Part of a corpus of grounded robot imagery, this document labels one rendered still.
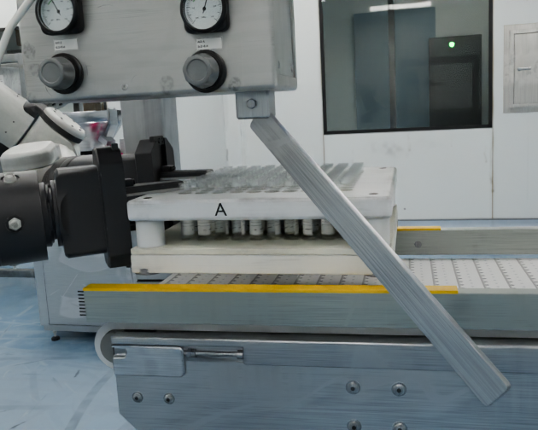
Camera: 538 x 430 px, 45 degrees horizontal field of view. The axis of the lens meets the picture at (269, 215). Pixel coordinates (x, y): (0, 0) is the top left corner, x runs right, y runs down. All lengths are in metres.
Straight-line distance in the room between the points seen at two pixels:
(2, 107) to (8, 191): 0.53
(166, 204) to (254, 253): 0.09
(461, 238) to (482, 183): 4.78
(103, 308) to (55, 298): 2.73
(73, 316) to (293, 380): 2.79
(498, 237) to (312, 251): 0.32
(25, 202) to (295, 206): 0.24
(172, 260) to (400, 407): 0.24
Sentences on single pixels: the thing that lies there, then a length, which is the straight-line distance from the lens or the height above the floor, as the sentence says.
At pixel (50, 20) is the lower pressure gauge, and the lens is 0.57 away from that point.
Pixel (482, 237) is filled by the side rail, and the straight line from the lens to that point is 0.83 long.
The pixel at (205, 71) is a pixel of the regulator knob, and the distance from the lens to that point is 0.50.
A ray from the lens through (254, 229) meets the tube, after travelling 0.62.
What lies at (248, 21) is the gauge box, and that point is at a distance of 0.52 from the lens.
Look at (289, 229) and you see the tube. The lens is 0.61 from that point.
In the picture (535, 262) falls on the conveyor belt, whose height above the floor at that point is 0.91.
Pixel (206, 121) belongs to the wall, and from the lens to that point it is 5.87.
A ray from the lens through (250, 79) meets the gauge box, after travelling 0.52.
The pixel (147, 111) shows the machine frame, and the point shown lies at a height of 1.11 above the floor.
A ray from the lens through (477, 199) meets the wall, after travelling 5.62.
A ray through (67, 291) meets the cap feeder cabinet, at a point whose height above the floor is 0.27.
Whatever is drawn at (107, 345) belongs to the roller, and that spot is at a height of 0.89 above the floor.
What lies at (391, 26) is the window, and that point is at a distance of 5.59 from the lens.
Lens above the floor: 1.10
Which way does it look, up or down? 9 degrees down
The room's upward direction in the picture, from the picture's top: 3 degrees counter-clockwise
